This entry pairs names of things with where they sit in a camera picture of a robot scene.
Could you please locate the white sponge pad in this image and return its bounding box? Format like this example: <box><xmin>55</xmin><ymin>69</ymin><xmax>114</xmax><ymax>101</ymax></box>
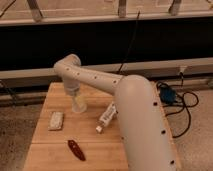
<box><xmin>48</xmin><ymin>112</ymin><xmax>64</xmax><ymax>131</ymax></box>

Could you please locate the white plastic bottle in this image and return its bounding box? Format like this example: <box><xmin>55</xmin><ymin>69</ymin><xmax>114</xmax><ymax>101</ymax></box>
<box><xmin>96</xmin><ymin>102</ymin><xmax>117</xmax><ymax>134</ymax></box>

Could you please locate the dark red oblong object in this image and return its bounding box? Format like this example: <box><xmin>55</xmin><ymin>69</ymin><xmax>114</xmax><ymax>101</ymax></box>
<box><xmin>68</xmin><ymin>140</ymin><xmax>86</xmax><ymax>161</ymax></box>

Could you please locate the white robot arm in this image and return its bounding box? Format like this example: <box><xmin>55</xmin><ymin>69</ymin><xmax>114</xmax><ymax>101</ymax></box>
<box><xmin>54</xmin><ymin>54</ymin><xmax>178</xmax><ymax>171</ymax></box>

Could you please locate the black hanging cable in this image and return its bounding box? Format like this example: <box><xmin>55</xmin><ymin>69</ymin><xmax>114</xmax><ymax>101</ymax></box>
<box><xmin>116</xmin><ymin>9</ymin><xmax>141</xmax><ymax>75</ymax></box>

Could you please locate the blue floor device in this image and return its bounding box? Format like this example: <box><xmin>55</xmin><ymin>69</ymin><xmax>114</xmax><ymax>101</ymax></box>
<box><xmin>160</xmin><ymin>88</ymin><xmax>176</xmax><ymax>104</ymax></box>

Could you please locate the black cable on floor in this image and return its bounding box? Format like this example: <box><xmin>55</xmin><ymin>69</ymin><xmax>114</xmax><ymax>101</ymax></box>
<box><xmin>156</xmin><ymin>71</ymin><xmax>200</xmax><ymax>139</ymax></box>

